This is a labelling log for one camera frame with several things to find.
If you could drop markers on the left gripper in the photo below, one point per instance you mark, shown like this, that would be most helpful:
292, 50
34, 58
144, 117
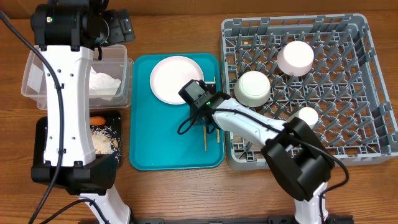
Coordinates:
117, 35

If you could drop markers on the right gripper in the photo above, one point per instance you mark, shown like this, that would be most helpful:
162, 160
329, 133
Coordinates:
201, 121

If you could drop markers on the green-rimmed white bowl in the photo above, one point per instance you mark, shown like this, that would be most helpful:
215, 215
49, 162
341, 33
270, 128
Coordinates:
252, 89

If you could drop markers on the white napkin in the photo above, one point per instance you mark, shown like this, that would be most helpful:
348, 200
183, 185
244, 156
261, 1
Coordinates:
103, 85

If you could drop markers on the orange carrot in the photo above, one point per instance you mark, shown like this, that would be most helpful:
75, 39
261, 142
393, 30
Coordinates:
97, 121

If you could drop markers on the food scraps pile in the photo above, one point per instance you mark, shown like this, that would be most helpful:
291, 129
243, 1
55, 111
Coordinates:
107, 141

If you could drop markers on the white cup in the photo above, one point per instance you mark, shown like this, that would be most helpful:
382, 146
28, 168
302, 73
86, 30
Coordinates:
307, 114

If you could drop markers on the wooden chopstick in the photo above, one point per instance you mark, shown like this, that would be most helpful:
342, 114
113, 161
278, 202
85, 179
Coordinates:
217, 130
205, 137

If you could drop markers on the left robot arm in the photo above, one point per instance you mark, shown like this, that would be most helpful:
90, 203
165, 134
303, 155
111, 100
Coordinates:
69, 35

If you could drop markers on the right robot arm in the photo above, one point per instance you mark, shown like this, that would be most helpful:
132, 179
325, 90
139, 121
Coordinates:
293, 152

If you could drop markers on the clear plastic bin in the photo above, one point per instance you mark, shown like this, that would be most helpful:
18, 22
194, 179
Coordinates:
114, 63

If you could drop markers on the large white plate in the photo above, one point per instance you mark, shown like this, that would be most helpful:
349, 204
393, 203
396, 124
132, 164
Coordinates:
170, 75

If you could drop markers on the teal plastic tray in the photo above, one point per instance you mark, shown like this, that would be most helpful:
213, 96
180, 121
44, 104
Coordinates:
154, 141

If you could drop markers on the black plastic tray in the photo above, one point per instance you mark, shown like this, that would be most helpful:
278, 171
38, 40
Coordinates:
112, 117

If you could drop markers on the grey dish rack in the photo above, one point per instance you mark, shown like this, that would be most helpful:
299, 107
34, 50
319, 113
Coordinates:
345, 84

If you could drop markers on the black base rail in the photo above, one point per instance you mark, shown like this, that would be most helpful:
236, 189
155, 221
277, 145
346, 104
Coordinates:
283, 219

